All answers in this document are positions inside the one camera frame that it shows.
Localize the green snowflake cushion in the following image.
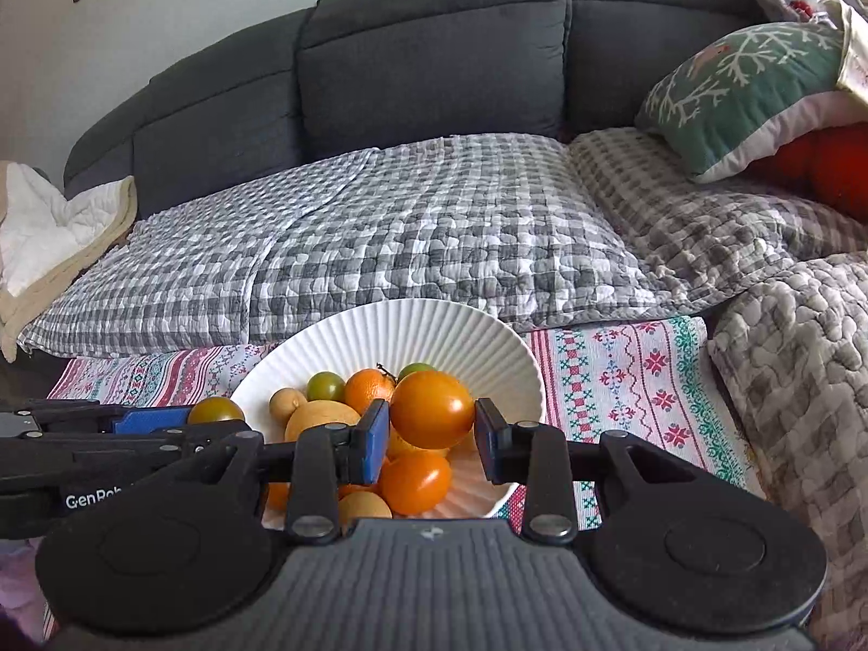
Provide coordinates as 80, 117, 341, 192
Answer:
634, 20, 868, 184

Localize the grey puckered quilt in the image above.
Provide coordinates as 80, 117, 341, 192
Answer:
705, 251, 868, 651

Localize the brown grey checked quilt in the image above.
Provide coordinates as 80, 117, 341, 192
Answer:
566, 125, 868, 306

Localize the beige paper bag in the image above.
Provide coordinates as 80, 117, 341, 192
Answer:
820, 0, 868, 110

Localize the grey white checked quilt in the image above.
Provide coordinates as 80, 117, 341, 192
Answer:
17, 132, 686, 360

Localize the striped patterned tablecloth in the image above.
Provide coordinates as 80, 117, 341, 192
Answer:
41, 315, 770, 537

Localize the yellow-green tomato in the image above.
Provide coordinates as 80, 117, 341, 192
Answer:
188, 397, 246, 425

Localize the white cream blanket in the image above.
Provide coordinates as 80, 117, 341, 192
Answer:
0, 161, 138, 363

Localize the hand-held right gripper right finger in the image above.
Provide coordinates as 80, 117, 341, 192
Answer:
475, 399, 687, 548

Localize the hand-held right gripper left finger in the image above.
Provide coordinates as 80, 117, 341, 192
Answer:
180, 399, 392, 548

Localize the white ribbed plate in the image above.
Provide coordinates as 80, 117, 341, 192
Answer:
231, 298, 547, 523

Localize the olive green tomato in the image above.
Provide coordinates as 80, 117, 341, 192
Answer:
307, 371, 347, 401

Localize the tangerine with stem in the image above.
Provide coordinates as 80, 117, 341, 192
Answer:
343, 365, 398, 414

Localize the red cushion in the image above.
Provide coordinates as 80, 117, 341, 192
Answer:
746, 123, 868, 225

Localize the yellow passion fruit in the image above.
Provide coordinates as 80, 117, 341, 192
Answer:
285, 401, 362, 442

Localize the dark grey sofa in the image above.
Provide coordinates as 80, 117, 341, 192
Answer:
64, 0, 767, 218

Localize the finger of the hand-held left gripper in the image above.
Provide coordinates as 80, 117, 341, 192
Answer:
0, 420, 253, 482
0, 401, 197, 436

